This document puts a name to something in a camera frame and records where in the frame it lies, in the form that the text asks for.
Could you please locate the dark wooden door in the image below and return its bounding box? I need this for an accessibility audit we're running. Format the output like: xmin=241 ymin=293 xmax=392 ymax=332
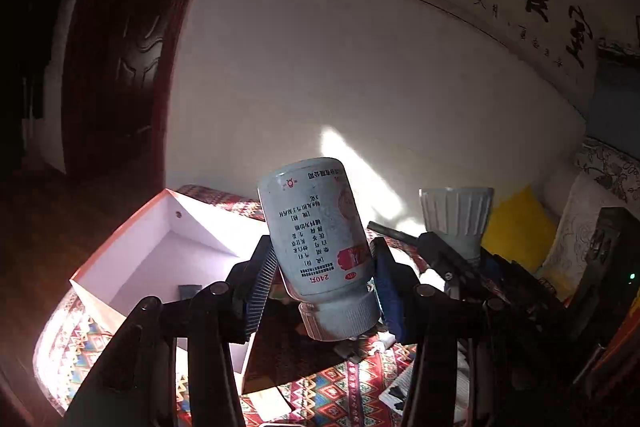
xmin=61 ymin=0 xmax=237 ymax=195

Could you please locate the yellow pillow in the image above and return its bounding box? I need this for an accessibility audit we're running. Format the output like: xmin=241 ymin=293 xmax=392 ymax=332
xmin=481 ymin=184 xmax=559 ymax=274

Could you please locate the patterned red blanket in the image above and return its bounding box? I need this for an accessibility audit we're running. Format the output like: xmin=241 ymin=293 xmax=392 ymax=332
xmin=32 ymin=184 xmax=501 ymax=427

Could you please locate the white paper packet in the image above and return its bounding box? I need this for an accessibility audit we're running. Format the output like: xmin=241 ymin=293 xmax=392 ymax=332
xmin=379 ymin=359 xmax=418 ymax=415

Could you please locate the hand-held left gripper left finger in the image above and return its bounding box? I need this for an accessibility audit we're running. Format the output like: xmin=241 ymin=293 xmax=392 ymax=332
xmin=60 ymin=234 xmax=280 ymax=427

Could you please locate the white medicine bottle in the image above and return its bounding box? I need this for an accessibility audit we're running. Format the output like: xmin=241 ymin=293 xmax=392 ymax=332
xmin=257 ymin=157 xmax=384 ymax=342

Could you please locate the white cardboard box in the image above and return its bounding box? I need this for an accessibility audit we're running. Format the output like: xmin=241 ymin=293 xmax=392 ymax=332
xmin=69 ymin=188 xmax=282 ymax=394

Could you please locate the floral cushion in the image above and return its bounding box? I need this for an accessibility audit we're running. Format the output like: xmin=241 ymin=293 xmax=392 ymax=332
xmin=574 ymin=136 xmax=640 ymax=208

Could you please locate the white embroidered pillow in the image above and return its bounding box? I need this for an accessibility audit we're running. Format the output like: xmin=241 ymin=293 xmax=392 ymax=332
xmin=540 ymin=171 xmax=628 ymax=300

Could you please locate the white ribbed light bulb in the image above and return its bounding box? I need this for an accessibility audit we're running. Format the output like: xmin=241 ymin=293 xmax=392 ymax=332
xmin=419 ymin=187 xmax=496 ymax=299

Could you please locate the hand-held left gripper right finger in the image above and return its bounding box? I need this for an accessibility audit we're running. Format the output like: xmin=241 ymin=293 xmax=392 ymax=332
xmin=370 ymin=237 xmax=507 ymax=427

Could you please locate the white card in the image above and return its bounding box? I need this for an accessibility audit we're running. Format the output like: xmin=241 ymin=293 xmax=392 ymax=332
xmin=248 ymin=386 xmax=293 ymax=423

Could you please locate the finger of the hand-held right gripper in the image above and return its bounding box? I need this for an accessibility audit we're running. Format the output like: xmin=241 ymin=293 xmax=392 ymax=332
xmin=417 ymin=232 xmax=506 ymax=303
xmin=367 ymin=221 xmax=425 ymax=249

